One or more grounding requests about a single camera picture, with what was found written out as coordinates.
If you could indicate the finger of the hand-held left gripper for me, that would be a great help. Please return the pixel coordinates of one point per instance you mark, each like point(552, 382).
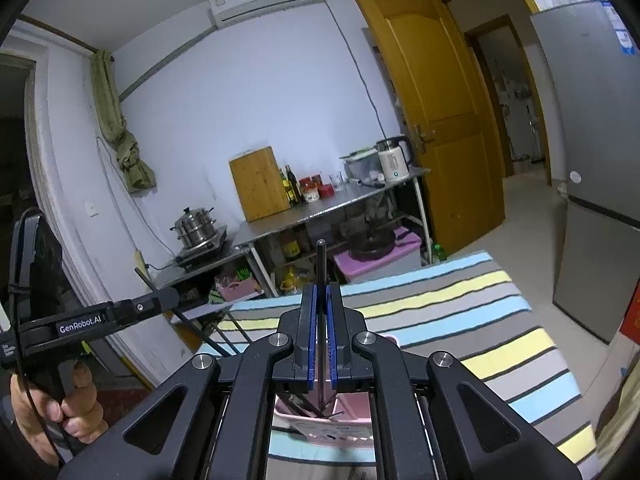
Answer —
point(145, 306)

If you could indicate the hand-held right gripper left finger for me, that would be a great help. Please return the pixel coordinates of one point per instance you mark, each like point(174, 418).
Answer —
point(312, 340)

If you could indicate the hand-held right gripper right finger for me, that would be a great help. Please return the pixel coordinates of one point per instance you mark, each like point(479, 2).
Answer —
point(331, 340)

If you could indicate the pink plastic utensil basket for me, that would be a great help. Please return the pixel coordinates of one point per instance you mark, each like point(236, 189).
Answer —
point(345, 410)

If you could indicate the person's left hand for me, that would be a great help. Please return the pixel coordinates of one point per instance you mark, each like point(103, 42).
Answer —
point(82, 405)

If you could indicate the low steel stand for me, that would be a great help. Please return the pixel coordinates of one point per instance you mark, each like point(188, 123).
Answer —
point(165, 276)

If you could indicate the yellow power strip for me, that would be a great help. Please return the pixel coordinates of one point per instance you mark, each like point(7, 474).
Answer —
point(140, 260)

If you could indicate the yellow oil jug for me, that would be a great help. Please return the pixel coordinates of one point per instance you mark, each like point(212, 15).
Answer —
point(292, 281)

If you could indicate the black induction cooker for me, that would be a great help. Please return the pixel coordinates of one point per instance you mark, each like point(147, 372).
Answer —
point(200, 256)

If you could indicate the pink storage box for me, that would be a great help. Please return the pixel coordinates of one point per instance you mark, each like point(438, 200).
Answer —
point(380, 269)

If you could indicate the small pink plastic basket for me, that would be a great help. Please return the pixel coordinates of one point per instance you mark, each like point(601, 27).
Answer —
point(235, 288)

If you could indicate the stainless steel steamer pot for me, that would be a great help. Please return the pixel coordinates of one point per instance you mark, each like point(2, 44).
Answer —
point(195, 227)

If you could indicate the black frying pan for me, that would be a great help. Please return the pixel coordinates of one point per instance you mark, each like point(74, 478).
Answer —
point(370, 246)

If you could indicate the stainless steel counter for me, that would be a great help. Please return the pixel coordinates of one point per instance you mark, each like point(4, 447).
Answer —
point(320, 205)

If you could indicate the green plastic bottle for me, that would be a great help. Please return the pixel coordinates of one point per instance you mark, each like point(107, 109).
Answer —
point(439, 253)

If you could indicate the striped tablecloth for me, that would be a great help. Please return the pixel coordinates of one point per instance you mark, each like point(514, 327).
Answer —
point(475, 310)

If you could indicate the red lid jar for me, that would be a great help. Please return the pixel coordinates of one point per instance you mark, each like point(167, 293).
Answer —
point(309, 192)

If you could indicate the small red jar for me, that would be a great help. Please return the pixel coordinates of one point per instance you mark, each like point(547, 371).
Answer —
point(327, 191)

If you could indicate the green oil bottle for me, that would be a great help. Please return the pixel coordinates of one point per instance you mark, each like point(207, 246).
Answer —
point(285, 192)

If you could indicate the dark glass bottle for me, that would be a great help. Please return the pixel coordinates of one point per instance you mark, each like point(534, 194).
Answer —
point(291, 187)

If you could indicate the clear drinking glass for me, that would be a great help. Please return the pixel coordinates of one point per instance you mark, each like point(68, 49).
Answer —
point(336, 181)

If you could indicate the wooden cutting board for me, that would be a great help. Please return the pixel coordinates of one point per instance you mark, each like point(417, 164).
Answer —
point(260, 185)

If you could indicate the grey rice cooker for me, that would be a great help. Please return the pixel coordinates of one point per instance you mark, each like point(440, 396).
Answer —
point(362, 167)

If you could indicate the white electric kettle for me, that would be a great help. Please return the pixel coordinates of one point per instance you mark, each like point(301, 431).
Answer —
point(392, 162)

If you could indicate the green knotted curtain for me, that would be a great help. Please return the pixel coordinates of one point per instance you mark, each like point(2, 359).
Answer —
point(107, 110)

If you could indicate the yellow wooden door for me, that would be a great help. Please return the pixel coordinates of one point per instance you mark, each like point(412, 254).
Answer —
point(440, 110)

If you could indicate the red box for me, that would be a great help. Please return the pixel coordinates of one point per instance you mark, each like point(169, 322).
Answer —
point(632, 320)

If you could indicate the grey refrigerator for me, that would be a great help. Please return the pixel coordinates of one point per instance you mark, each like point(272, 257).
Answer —
point(590, 160)

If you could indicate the white wall switch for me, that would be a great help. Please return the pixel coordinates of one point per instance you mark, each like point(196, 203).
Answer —
point(91, 208)

